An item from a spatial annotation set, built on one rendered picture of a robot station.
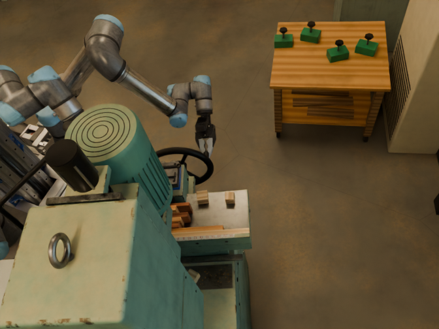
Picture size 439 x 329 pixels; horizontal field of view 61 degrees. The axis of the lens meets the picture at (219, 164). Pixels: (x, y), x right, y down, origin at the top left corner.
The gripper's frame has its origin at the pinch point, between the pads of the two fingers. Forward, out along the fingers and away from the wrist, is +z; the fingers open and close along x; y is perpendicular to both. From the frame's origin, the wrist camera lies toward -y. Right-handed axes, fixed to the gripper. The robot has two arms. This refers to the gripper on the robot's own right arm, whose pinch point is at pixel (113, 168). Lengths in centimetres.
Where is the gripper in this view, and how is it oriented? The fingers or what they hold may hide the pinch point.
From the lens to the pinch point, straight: 123.1
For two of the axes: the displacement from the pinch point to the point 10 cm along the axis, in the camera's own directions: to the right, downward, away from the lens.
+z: 4.9, 7.8, 3.9
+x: -7.5, 6.0, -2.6
